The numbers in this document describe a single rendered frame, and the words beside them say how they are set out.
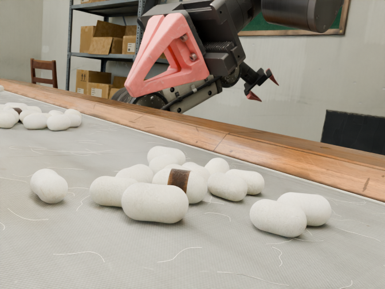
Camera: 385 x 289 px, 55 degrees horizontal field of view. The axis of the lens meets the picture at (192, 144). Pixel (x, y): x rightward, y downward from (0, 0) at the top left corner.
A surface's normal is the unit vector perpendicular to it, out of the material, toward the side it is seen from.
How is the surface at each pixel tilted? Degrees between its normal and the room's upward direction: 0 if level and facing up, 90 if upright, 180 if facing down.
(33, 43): 90
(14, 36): 90
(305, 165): 45
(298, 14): 125
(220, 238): 0
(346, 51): 90
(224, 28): 131
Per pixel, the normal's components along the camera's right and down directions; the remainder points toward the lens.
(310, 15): -0.66, 0.59
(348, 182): -0.45, -0.67
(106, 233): 0.11, -0.98
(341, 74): -0.69, 0.04
